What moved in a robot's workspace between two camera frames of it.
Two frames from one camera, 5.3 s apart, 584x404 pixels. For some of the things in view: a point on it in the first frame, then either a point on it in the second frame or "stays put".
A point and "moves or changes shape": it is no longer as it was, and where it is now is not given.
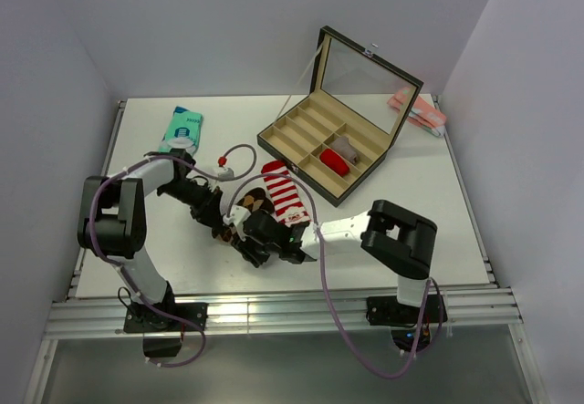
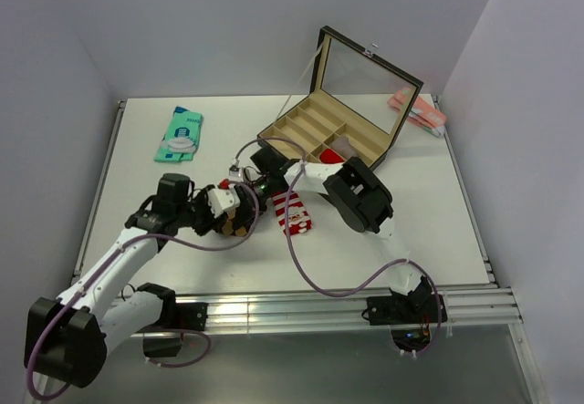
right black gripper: x=245 y=245 -> x=246 y=211
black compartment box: x=336 y=136 stays put
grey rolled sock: x=343 y=147 stays put
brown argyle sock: x=254 y=200 moves or changes shape
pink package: x=422 y=114 stays put
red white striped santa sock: x=290 y=209 stays put
